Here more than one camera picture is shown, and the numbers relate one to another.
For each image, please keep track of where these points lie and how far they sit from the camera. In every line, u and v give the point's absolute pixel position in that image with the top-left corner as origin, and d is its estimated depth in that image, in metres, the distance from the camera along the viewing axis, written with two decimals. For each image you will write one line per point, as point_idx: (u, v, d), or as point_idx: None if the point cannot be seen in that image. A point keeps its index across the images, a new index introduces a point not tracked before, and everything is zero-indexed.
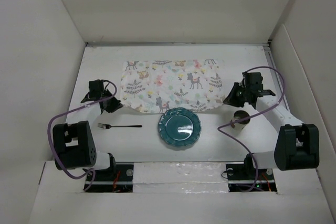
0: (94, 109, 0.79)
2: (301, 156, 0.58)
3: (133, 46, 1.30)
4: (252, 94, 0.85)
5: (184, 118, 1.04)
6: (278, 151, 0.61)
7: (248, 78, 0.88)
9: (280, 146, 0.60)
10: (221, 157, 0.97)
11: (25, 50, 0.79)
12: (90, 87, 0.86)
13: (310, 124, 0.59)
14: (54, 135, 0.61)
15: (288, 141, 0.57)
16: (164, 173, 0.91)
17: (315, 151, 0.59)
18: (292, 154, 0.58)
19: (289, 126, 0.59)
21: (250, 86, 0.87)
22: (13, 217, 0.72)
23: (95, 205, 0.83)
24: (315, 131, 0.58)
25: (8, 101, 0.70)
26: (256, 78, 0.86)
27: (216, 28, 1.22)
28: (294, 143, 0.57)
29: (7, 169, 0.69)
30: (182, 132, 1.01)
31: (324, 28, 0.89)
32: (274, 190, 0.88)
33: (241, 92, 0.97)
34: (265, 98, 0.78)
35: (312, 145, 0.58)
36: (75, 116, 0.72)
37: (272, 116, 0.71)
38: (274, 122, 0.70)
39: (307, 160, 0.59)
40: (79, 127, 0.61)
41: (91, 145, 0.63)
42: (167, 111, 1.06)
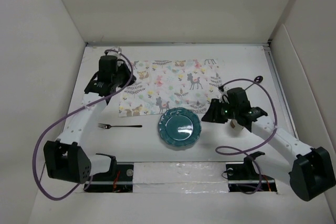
0: (95, 111, 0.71)
2: (320, 182, 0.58)
3: (133, 46, 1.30)
4: (243, 117, 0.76)
5: (184, 118, 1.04)
6: (296, 182, 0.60)
7: (233, 97, 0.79)
9: (297, 178, 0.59)
10: (221, 157, 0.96)
11: (25, 50, 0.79)
12: (101, 68, 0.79)
13: (319, 149, 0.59)
14: (45, 157, 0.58)
15: (305, 174, 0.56)
16: (164, 172, 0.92)
17: (331, 173, 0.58)
18: (311, 184, 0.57)
19: (302, 159, 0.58)
21: (238, 106, 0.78)
22: (13, 217, 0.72)
23: (95, 205, 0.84)
24: (325, 155, 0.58)
25: (7, 101, 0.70)
26: (242, 96, 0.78)
27: (216, 28, 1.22)
28: (311, 174, 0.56)
29: (7, 169, 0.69)
30: (182, 132, 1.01)
31: (324, 28, 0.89)
32: (275, 190, 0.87)
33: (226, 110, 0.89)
34: (259, 121, 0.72)
35: (326, 168, 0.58)
36: (72, 124, 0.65)
37: (276, 144, 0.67)
38: (281, 150, 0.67)
39: (327, 184, 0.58)
40: (69, 152, 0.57)
41: (83, 166, 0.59)
42: (167, 111, 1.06)
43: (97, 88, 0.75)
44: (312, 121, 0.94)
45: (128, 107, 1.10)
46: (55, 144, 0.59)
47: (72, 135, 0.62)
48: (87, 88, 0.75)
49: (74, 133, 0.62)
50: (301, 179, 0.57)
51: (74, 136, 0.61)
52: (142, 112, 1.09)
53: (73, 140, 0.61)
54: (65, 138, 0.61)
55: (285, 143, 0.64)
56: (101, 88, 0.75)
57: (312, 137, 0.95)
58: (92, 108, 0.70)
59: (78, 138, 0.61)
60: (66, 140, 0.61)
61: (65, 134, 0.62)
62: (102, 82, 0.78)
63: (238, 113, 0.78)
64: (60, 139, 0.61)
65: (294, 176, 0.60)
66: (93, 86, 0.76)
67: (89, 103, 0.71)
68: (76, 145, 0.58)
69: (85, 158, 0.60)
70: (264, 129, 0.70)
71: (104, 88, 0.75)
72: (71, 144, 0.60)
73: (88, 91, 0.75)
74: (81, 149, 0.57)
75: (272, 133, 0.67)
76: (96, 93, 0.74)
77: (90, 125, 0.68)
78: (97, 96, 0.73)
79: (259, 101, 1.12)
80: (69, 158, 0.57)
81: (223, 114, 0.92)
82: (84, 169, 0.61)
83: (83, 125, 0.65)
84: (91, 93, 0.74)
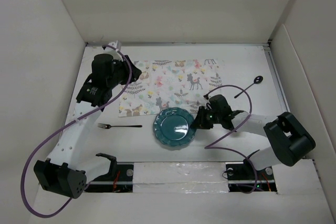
0: (88, 123, 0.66)
2: (297, 142, 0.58)
3: (133, 46, 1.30)
4: (226, 121, 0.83)
5: (180, 118, 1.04)
6: (277, 150, 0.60)
7: (215, 104, 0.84)
9: (274, 145, 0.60)
10: (221, 156, 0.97)
11: (25, 51, 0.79)
12: (93, 70, 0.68)
13: (285, 113, 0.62)
14: (37, 177, 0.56)
15: (276, 136, 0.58)
16: (164, 172, 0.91)
17: (305, 132, 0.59)
18: (286, 146, 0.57)
19: (270, 124, 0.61)
21: (220, 112, 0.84)
22: (13, 217, 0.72)
23: (94, 205, 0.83)
24: (292, 116, 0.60)
25: (8, 102, 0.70)
26: (223, 102, 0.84)
27: (216, 28, 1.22)
28: (282, 135, 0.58)
29: (7, 169, 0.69)
30: (178, 132, 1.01)
31: (324, 28, 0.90)
32: (274, 190, 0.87)
33: (211, 115, 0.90)
34: (237, 116, 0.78)
35: (298, 127, 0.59)
36: (63, 139, 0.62)
37: (253, 126, 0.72)
38: (258, 130, 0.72)
39: (305, 143, 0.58)
40: (59, 175, 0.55)
41: (75, 184, 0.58)
42: (163, 111, 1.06)
43: (90, 96, 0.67)
44: (312, 121, 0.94)
45: (128, 107, 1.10)
46: (45, 164, 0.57)
47: (62, 156, 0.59)
48: (80, 95, 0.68)
49: (64, 152, 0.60)
50: (277, 144, 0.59)
51: (64, 156, 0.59)
52: (142, 112, 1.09)
53: (63, 162, 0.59)
54: (55, 158, 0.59)
55: (257, 119, 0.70)
56: (94, 95, 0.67)
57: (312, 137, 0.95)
58: (84, 120, 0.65)
59: (69, 160, 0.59)
60: (56, 162, 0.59)
61: (56, 153, 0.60)
62: (97, 86, 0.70)
63: (221, 117, 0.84)
64: (50, 159, 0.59)
65: (272, 145, 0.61)
66: (86, 92, 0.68)
67: (81, 115, 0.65)
68: (66, 167, 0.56)
69: (79, 175, 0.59)
70: (242, 120, 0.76)
71: (97, 96, 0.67)
72: (61, 164, 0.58)
73: (81, 99, 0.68)
74: (72, 170, 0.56)
75: (244, 118, 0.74)
76: (88, 103, 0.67)
77: (84, 138, 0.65)
78: (90, 106, 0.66)
79: (259, 101, 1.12)
80: (60, 180, 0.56)
81: (208, 119, 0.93)
82: (79, 184, 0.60)
83: (74, 142, 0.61)
84: (83, 103, 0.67)
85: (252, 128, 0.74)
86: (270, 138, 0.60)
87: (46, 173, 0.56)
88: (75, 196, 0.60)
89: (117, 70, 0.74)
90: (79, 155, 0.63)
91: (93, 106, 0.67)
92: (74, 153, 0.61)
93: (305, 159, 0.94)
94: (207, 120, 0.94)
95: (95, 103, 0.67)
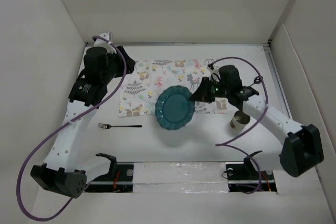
0: (82, 124, 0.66)
2: (308, 158, 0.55)
3: (133, 47, 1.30)
4: (234, 97, 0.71)
5: (177, 97, 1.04)
6: (286, 161, 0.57)
7: (224, 77, 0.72)
9: (287, 156, 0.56)
10: (222, 157, 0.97)
11: (25, 50, 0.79)
12: (86, 66, 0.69)
13: (310, 126, 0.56)
14: (36, 181, 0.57)
15: (296, 151, 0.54)
16: (164, 172, 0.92)
17: (319, 149, 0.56)
18: (300, 161, 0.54)
19: (292, 135, 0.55)
21: (230, 86, 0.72)
22: (13, 217, 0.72)
23: (95, 205, 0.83)
24: (316, 131, 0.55)
25: (8, 102, 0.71)
26: (234, 75, 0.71)
27: (216, 28, 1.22)
28: (301, 150, 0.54)
29: (7, 169, 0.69)
30: (179, 113, 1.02)
31: (324, 28, 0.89)
32: (275, 190, 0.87)
33: (216, 88, 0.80)
34: (250, 100, 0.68)
35: (316, 145, 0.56)
36: (59, 144, 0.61)
37: (267, 123, 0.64)
38: (270, 128, 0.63)
39: (316, 162, 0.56)
40: (56, 180, 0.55)
41: (75, 185, 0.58)
42: (161, 97, 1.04)
43: (83, 94, 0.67)
44: (313, 121, 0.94)
45: (128, 107, 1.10)
46: (41, 169, 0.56)
47: (59, 160, 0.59)
48: (72, 94, 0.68)
49: (60, 157, 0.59)
50: (291, 156, 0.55)
51: (60, 161, 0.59)
52: (142, 112, 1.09)
53: (60, 166, 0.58)
54: (51, 163, 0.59)
55: (276, 121, 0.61)
56: (87, 93, 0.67)
57: None
58: (77, 122, 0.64)
59: (66, 163, 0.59)
60: (53, 167, 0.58)
61: (51, 158, 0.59)
62: (90, 82, 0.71)
63: (230, 91, 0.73)
64: (46, 164, 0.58)
65: (284, 155, 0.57)
66: (79, 91, 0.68)
67: (74, 116, 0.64)
68: (62, 172, 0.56)
69: (77, 176, 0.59)
70: (256, 109, 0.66)
71: (90, 94, 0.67)
72: (57, 170, 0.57)
73: (74, 99, 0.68)
74: (69, 174, 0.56)
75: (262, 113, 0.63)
76: (82, 102, 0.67)
77: (80, 139, 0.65)
78: (83, 106, 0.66)
79: None
80: (57, 184, 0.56)
81: (212, 93, 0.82)
82: (79, 184, 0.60)
83: (69, 146, 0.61)
84: (76, 102, 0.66)
85: (265, 123, 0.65)
86: (286, 149, 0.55)
87: (43, 177, 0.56)
88: (76, 195, 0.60)
89: (111, 63, 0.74)
90: (75, 157, 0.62)
91: (87, 106, 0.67)
92: (71, 156, 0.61)
93: None
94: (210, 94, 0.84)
95: (88, 103, 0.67)
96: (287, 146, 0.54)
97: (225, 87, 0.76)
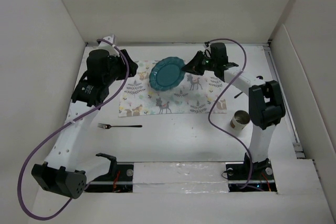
0: (84, 124, 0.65)
2: (271, 108, 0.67)
3: (133, 47, 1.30)
4: (219, 70, 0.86)
5: (172, 66, 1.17)
6: (252, 112, 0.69)
7: (214, 52, 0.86)
9: (252, 105, 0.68)
10: (221, 157, 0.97)
11: (25, 50, 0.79)
12: (89, 67, 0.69)
13: (272, 81, 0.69)
14: (36, 179, 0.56)
15: (257, 97, 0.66)
16: (164, 172, 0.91)
17: (280, 101, 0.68)
18: (262, 108, 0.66)
19: (255, 86, 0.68)
21: (217, 60, 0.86)
22: (13, 217, 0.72)
23: (94, 205, 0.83)
24: (276, 84, 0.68)
25: (8, 102, 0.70)
26: (222, 51, 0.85)
27: (216, 28, 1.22)
28: (262, 98, 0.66)
29: (7, 170, 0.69)
30: (170, 78, 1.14)
31: (324, 28, 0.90)
32: (274, 190, 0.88)
33: (207, 61, 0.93)
34: (230, 69, 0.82)
35: (276, 96, 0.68)
36: (61, 142, 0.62)
37: (240, 83, 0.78)
38: (243, 87, 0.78)
39: (277, 110, 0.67)
40: (58, 179, 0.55)
41: (74, 186, 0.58)
42: (158, 65, 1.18)
43: (85, 95, 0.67)
44: (313, 121, 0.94)
45: (128, 107, 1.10)
46: (42, 168, 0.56)
47: (59, 159, 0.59)
48: (74, 94, 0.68)
49: (61, 156, 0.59)
50: (254, 104, 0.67)
51: (62, 159, 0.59)
52: (142, 112, 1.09)
53: (60, 165, 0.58)
54: (52, 162, 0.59)
55: (247, 80, 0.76)
56: (90, 94, 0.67)
57: (312, 137, 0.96)
58: (80, 122, 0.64)
59: (66, 163, 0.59)
60: (54, 165, 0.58)
61: (53, 157, 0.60)
62: (93, 84, 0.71)
63: (216, 66, 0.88)
64: (47, 163, 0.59)
65: (250, 105, 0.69)
66: (81, 91, 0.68)
67: (76, 116, 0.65)
68: (64, 171, 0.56)
69: (77, 176, 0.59)
70: (232, 75, 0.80)
71: (93, 95, 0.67)
72: (58, 168, 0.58)
73: (76, 99, 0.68)
74: (70, 174, 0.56)
75: (236, 75, 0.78)
76: (84, 103, 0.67)
77: (81, 139, 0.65)
78: (86, 106, 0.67)
79: None
80: (58, 183, 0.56)
81: (202, 65, 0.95)
82: (79, 184, 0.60)
83: (71, 145, 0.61)
84: (79, 102, 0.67)
85: (239, 85, 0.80)
86: (250, 98, 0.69)
87: (44, 176, 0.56)
88: (75, 197, 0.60)
89: (113, 65, 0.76)
90: (76, 157, 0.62)
91: (90, 106, 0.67)
92: (72, 156, 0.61)
93: (305, 159, 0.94)
94: (200, 66, 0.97)
95: (91, 103, 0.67)
96: (250, 95, 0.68)
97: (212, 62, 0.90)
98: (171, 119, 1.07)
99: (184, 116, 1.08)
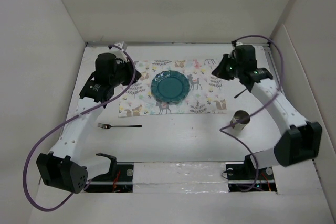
0: (90, 118, 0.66)
2: (304, 153, 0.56)
3: (133, 46, 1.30)
4: (245, 76, 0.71)
5: (177, 80, 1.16)
6: (280, 150, 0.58)
7: (240, 54, 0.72)
9: (282, 147, 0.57)
10: (222, 157, 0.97)
11: (25, 50, 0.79)
12: (97, 68, 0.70)
13: (314, 123, 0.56)
14: (39, 169, 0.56)
15: (294, 143, 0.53)
16: (164, 172, 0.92)
17: (317, 146, 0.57)
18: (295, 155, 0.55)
19: (293, 129, 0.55)
21: (244, 64, 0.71)
22: (13, 217, 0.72)
23: (94, 205, 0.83)
24: (319, 128, 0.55)
25: (8, 102, 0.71)
26: (251, 54, 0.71)
27: (216, 28, 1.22)
28: (298, 145, 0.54)
29: (7, 169, 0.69)
30: (171, 91, 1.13)
31: (324, 28, 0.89)
32: (275, 190, 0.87)
33: (230, 67, 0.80)
34: (262, 83, 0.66)
35: (314, 140, 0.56)
36: (66, 133, 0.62)
37: (273, 109, 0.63)
38: (273, 114, 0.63)
39: (310, 157, 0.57)
40: (62, 168, 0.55)
41: (76, 179, 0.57)
42: (164, 74, 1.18)
43: (93, 92, 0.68)
44: (312, 121, 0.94)
45: (128, 107, 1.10)
46: (47, 157, 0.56)
47: (65, 149, 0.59)
48: (82, 91, 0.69)
49: (67, 146, 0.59)
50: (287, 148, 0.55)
51: (67, 149, 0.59)
52: (142, 112, 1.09)
53: (66, 154, 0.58)
54: (58, 151, 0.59)
55: (282, 110, 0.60)
56: (97, 92, 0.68)
57: None
58: (87, 116, 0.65)
59: (72, 152, 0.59)
60: (59, 155, 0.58)
61: (59, 146, 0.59)
62: (100, 83, 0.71)
63: (241, 71, 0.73)
64: (53, 152, 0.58)
65: (280, 144, 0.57)
66: (89, 89, 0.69)
67: (84, 110, 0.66)
68: (69, 160, 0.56)
69: (80, 169, 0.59)
70: (265, 93, 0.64)
71: (100, 93, 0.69)
72: (63, 157, 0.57)
73: (84, 96, 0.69)
74: (74, 164, 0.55)
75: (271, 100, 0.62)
76: (91, 98, 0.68)
77: (86, 133, 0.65)
78: (92, 102, 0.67)
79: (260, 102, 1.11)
80: (61, 172, 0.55)
81: (227, 71, 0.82)
82: (80, 179, 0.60)
83: (77, 136, 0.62)
84: (86, 98, 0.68)
85: (272, 110, 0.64)
86: (282, 139, 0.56)
87: (48, 165, 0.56)
88: (76, 191, 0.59)
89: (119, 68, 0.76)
90: (81, 150, 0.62)
91: (96, 103, 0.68)
92: (77, 148, 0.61)
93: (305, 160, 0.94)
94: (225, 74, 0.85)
95: (98, 99, 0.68)
96: (285, 137, 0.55)
97: (238, 66, 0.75)
98: (171, 119, 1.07)
99: (184, 116, 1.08)
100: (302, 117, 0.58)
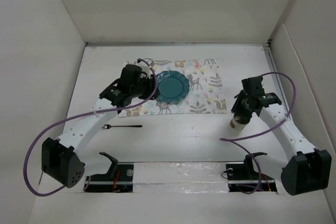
0: (103, 118, 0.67)
2: (311, 181, 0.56)
3: (133, 46, 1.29)
4: (254, 102, 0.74)
5: (177, 80, 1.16)
6: (286, 176, 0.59)
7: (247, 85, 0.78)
9: (290, 171, 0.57)
10: (222, 157, 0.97)
11: (25, 50, 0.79)
12: (123, 75, 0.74)
13: (322, 152, 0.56)
14: (42, 153, 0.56)
15: (300, 171, 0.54)
16: (164, 172, 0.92)
17: (326, 177, 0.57)
18: (302, 181, 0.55)
19: (301, 156, 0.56)
21: (251, 92, 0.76)
22: (13, 217, 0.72)
23: (94, 205, 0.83)
24: (328, 158, 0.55)
25: (8, 102, 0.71)
26: (256, 83, 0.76)
27: (216, 28, 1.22)
28: (305, 171, 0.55)
29: (6, 170, 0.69)
30: (172, 91, 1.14)
31: (324, 28, 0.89)
32: (274, 190, 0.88)
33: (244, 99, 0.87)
34: (270, 108, 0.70)
35: (323, 170, 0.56)
36: (76, 126, 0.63)
37: (280, 134, 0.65)
38: (281, 139, 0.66)
39: (317, 186, 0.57)
40: (62, 157, 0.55)
41: (72, 172, 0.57)
42: (164, 74, 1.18)
43: (112, 95, 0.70)
44: (312, 121, 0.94)
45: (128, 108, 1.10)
46: (53, 143, 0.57)
47: (72, 139, 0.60)
48: (103, 92, 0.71)
49: (74, 137, 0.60)
50: (293, 173, 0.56)
51: (73, 141, 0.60)
52: (142, 112, 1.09)
53: (70, 145, 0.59)
54: (64, 140, 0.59)
55: (290, 137, 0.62)
56: (116, 96, 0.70)
57: (312, 136, 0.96)
58: (101, 115, 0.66)
59: (75, 145, 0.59)
60: (64, 144, 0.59)
61: (66, 136, 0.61)
62: (121, 89, 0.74)
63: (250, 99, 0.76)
64: (59, 140, 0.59)
65: (286, 170, 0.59)
66: (109, 91, 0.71)
67: (99, 109, 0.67)
68: (71, 151, 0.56)
69: (78, 164, 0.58)
70: (273, 118, 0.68)
71: (118, 97, 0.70)
72: (67, 147, 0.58)
73: (103, 97, 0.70)
74: (74, 157, 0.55)
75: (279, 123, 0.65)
76: (109, 101, 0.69)
77: (94, 131, 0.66)
78: (109, 105, 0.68)
79: None
80: (61, 161, 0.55)
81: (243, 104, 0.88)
82: (75, 174, 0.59)
83: (85, 130, 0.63)
84: (104, 99, 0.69)
85: (280, 137, 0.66)
86: (291, 164, 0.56)
87: (50, 150, 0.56)
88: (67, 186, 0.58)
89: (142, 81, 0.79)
90: (84, 146, 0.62)
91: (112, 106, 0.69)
92: (82, 142, 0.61)
93: None
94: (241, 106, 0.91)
95: (114, 103, 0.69)
96: (293, 161, 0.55)
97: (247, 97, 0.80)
98: (170, 119, 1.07)
99: (184, 116, 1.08)
100: (311, 145, 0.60)
